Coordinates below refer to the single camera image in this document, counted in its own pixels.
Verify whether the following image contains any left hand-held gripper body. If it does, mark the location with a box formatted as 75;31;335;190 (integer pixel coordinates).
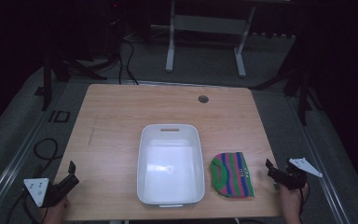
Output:
22;174;80;209

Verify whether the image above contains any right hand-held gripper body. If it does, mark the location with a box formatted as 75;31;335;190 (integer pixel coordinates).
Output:
270;157;324;191

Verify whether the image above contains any striped knitted sweater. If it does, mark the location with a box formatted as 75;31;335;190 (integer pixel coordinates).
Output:
209;151;255;199

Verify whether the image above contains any white plastic basket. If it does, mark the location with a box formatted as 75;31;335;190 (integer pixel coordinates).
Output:
136;123;206;208

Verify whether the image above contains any person's left hand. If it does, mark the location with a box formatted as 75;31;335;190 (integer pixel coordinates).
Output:
38;196;71;224

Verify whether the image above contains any person's right hand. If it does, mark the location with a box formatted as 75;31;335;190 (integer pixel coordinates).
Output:
279;182;310;224

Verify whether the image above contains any black stand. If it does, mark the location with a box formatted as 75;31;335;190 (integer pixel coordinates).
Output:
250;36;324;127
34;46;108;112

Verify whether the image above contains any black cable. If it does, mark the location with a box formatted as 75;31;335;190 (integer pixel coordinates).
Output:
117;38;140;86
33;137;63;175
5;189;41;224

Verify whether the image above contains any white metal desk frame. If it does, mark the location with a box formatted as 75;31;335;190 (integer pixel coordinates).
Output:
165;0;257;78

